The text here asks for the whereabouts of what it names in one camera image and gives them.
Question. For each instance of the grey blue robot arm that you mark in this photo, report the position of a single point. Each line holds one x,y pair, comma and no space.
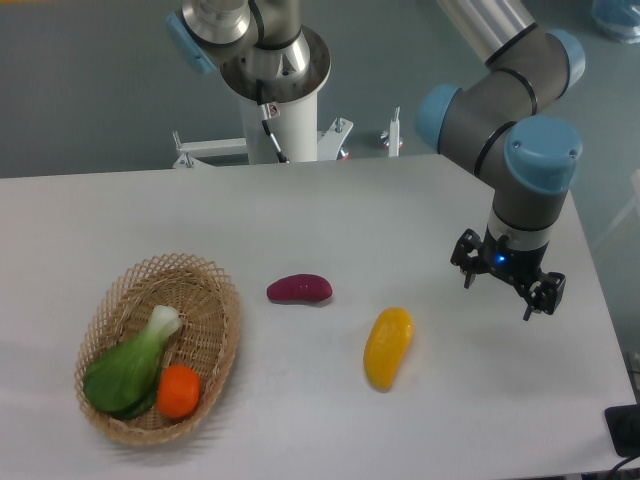
495,130

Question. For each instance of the green bok choy toy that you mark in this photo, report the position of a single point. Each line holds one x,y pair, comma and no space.
123,382

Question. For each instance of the purple sweet potato toy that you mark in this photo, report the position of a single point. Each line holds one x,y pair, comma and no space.
309,288

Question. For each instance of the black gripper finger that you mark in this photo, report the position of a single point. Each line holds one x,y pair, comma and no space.
467,256
543,294

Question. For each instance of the woven wicker basket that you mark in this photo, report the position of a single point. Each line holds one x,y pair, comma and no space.
208,307

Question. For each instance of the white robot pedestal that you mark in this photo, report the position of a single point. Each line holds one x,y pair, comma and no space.
277,90

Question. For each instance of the black device at edge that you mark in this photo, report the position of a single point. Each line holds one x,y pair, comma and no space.
623,425

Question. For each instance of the blue plastic bag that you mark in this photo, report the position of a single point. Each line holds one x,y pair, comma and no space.
618,19

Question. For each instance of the white stand foot bracket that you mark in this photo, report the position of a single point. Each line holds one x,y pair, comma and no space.
391,138

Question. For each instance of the orange toy fruit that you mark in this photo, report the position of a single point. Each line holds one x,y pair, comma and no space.
178,392

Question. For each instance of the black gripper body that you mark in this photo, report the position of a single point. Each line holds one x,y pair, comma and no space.
518,268

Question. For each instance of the yellow mango toy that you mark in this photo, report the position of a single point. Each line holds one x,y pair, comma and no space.
386,346

